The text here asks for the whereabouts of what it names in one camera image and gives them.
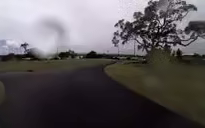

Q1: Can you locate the dark bush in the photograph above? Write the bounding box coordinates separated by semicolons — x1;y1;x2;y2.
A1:
58;49;78;60
84;50;104;60

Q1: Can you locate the thin pole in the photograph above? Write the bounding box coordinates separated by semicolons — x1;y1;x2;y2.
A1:
133;39;137;57

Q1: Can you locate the dark asphalt path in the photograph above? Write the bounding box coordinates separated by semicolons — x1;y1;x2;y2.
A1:
0;63;205;128

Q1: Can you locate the grass verge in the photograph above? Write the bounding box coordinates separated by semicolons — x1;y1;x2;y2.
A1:
103;56;205;128

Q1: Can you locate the large spreading tree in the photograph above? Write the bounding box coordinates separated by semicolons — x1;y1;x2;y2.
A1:
111;0;205;64

